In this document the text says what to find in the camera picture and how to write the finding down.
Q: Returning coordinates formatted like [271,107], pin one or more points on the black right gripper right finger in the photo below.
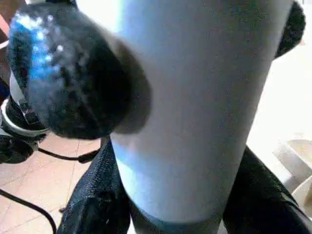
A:
[260,202]

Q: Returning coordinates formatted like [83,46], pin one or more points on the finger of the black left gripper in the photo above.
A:
[291,29]
[78,80]

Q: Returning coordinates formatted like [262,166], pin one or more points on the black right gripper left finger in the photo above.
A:
[97,195]

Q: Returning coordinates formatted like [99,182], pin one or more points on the white plastic table top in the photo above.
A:
[280,97]

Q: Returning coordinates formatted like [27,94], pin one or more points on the white plastic table leg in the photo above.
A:
[195,97]

